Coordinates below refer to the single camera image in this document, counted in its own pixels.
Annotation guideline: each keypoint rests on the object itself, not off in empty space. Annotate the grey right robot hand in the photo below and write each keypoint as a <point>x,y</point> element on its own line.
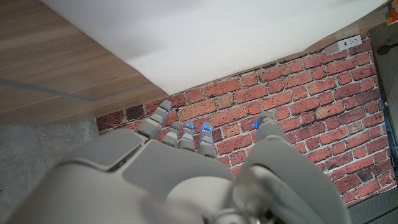
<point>155,180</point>

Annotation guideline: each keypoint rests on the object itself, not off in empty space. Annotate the cream memory foam sheet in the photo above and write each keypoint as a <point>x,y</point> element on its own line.
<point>202,37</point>

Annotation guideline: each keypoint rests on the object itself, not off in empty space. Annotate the multicolour puzzle cube toy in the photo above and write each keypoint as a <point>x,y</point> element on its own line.
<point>392,14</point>

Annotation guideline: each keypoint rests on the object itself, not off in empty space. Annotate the red brick printed backdrop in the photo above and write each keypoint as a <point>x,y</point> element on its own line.
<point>311,109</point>

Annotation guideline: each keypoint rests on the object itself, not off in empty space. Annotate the white power strip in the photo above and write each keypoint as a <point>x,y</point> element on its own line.
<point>345,44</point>

